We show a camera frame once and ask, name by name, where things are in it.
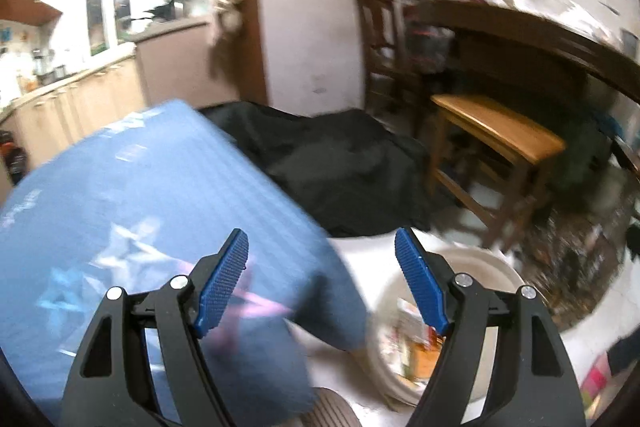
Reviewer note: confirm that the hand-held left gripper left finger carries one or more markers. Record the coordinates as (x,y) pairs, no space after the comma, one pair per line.
(222,287)

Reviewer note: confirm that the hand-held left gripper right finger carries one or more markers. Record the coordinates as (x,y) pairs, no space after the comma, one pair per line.
(420,287)

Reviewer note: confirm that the white plastic bucket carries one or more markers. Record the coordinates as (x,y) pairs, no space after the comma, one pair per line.
(480,258)

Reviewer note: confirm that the blue star-print tablecloth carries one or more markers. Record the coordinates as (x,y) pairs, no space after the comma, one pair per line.
(125,187)

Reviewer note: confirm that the black cloth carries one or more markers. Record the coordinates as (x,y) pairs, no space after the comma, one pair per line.
(325,157)

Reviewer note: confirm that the light wooden stool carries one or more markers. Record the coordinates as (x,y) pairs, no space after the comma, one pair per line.
(500,127)

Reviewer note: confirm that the beige counter cabinet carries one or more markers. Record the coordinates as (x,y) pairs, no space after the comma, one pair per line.
(175,67)

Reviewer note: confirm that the beige lower cabinet row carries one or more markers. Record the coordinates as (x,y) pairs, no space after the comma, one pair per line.
(75,107)

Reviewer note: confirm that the black and red bags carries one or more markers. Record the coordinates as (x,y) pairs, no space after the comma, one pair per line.
(12,157)

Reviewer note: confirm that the dark wooden chair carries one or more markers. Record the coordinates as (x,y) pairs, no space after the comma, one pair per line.
(385,32)

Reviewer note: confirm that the hanging cloths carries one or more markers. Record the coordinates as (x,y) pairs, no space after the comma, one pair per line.
(227,7)

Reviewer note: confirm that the kitchen window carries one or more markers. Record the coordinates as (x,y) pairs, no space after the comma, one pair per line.
(107,2)

